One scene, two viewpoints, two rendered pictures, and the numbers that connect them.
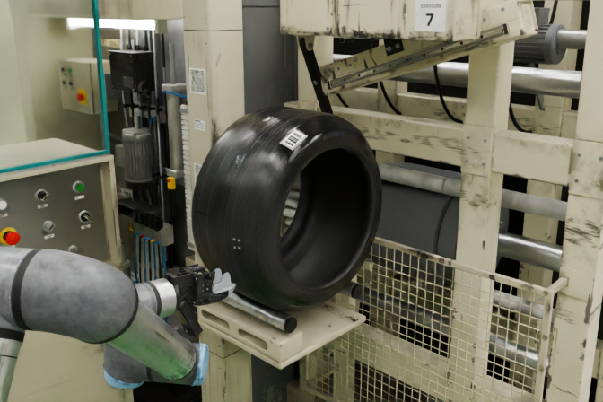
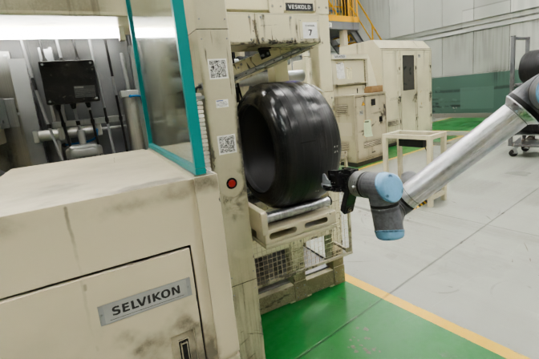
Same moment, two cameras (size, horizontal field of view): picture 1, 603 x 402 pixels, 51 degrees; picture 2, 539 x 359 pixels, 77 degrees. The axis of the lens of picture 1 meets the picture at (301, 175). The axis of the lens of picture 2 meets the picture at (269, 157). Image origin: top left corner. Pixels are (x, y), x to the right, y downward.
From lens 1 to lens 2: 1.99 m
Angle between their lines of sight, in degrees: 68
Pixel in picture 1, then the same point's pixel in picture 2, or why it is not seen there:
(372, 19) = (280, 33)
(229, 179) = (315, 113)
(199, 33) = (218, 31)
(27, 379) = not seen: outside the picture
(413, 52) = (276, 56)
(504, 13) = not seen: hidden behind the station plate
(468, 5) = not seen: hidden behind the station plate
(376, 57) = (254, 61)
